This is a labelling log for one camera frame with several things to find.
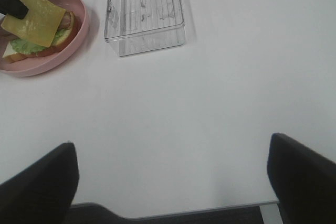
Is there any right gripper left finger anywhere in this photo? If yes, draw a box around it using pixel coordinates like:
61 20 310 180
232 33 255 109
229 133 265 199
1 143 79 223

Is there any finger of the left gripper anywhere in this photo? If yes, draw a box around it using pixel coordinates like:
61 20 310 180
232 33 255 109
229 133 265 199
1 0 28 19

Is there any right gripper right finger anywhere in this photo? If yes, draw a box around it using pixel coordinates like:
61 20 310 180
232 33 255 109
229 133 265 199
267 133 335 223

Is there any yellow cheese slice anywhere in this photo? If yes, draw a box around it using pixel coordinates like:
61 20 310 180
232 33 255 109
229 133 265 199
1 0 66 47

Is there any green lettuce leaf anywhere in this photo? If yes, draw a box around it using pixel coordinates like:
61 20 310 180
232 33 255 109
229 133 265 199
9 28 71 55

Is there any white bread slice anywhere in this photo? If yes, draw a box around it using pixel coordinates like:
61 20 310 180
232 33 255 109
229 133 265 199
2 12 78 63

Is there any brown bacon strip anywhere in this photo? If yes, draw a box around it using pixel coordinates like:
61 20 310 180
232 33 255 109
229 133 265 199
58 12 71 30

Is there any pink round plate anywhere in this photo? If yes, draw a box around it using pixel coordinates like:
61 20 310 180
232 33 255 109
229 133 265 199
1 0 90 77

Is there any right clear plastic tray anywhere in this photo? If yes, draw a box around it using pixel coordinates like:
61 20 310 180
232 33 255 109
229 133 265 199
104 0 185 57

